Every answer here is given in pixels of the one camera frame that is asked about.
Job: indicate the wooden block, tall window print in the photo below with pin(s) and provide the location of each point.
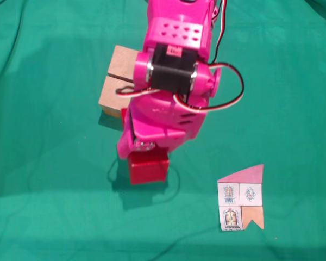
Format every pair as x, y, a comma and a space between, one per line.
122, 61

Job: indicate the green cloth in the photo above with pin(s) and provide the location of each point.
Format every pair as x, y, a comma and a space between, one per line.
43, 190

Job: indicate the red wooden wedge roof block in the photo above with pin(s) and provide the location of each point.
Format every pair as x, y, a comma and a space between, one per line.
148, 168

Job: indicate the wooden block, oval window print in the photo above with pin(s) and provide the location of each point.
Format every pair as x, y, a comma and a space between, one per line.
111, 92

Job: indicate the paper picture of house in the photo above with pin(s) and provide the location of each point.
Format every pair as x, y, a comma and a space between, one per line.
240, 198

